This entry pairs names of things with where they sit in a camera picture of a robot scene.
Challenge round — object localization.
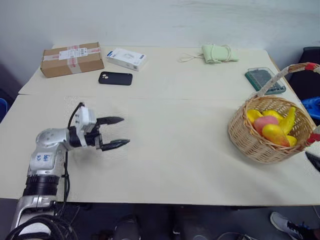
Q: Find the yellow and red mango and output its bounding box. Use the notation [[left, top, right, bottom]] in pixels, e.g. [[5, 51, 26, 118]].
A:
[[261, 123, 292, 148]]

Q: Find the blue object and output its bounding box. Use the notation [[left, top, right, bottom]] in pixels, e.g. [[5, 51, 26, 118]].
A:
[[0, 97, 9, 123]]

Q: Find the pink peach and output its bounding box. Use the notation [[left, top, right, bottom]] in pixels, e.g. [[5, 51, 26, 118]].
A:
[[254, 115, 279, 136]]

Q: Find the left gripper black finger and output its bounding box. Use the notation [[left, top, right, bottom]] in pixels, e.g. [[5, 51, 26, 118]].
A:
[[96, 115, 125, 127], [100, 138, 131, 152]]

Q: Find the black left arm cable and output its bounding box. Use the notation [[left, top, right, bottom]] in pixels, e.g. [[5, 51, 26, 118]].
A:
[[59, 101, 86, 216]]

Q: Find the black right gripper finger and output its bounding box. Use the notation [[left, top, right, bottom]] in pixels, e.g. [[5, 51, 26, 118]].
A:
[[304, 151, 320, 174]]

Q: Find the white and blue product box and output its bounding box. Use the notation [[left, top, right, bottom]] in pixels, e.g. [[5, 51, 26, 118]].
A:
[[105, 47, 148, 72]]

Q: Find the black phone case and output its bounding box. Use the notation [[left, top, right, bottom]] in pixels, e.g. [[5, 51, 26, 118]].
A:
[[98, 71, 134, 87]]

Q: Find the yellow-green fruit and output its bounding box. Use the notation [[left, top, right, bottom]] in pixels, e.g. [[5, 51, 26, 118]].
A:
[[261, 110, 285, 121]]

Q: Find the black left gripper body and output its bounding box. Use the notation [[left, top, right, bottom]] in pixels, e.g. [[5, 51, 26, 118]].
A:
[[84, 119, 104, 151]]

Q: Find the black cable bundle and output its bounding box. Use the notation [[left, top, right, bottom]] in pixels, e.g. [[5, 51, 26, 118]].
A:
[[4, 214, 79, 240]]

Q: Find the yellow banana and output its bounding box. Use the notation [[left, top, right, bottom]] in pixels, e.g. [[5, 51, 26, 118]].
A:
[[278, 106, 297, 136]]

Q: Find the green transparent flat case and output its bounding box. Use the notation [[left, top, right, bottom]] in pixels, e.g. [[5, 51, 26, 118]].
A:
[[244, 66, 287, 95]]

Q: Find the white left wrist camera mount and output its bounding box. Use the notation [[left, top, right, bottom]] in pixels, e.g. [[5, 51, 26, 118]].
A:
[[73, 106, 99, 148]]

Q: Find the dark rounded shape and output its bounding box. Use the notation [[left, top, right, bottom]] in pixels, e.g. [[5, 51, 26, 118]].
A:
[[113, 214, 142, 240]]

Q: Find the small orange-yellow fruit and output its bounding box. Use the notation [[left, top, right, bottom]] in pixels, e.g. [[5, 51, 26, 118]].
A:
[[286, 135, 299, 148]]

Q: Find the white sneaker with black laces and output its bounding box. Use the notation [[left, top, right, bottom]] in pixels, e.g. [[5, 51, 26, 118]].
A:
[[269, 211, 317, 240]]

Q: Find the black chair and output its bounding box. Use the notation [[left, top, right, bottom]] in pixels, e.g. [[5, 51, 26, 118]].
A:
[[298, 46, 320, 66]]

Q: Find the brown taped cardboard box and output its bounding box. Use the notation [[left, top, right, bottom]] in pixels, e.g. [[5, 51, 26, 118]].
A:
[[40, 41, 105, 79]]

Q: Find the blue plastic bag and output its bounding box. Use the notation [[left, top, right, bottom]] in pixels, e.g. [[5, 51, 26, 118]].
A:
[[299, 96, 320, 127]]

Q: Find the green cloth pouch with cord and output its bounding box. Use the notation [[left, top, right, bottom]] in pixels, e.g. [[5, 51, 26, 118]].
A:
[[178, 43, 240, 65]]

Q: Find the round yellow fruit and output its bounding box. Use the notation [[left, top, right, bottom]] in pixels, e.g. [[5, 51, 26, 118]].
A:
[[246, 109, 264, 129]]

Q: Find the wicker basket with wrapped handle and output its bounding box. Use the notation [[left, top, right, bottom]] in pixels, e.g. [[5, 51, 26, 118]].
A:
[[227, 62, 320, 165]]

